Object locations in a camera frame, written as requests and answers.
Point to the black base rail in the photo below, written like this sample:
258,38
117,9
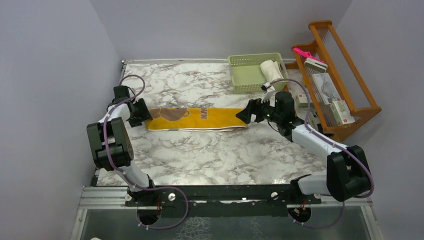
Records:
173,202

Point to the white grey box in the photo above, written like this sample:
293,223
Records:
315,64

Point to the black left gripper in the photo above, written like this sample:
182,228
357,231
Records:
144,114

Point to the yellow bear towel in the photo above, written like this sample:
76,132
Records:
194,119

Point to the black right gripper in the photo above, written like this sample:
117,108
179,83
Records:
254,107

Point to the white green box upper shelf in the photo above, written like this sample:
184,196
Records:
341,113

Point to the small white green box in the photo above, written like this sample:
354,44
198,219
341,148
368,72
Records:
301,100

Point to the green plastic basket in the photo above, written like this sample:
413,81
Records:
246,74

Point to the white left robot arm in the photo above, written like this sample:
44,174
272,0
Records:
110,144

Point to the wooden rack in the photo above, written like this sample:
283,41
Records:
328,47

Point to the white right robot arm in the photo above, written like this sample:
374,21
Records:
347,171

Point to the pink clip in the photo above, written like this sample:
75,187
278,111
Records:
306,54

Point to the clear plastic package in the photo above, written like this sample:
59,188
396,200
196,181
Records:
326,88

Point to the white towel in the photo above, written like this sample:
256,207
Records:
271,70

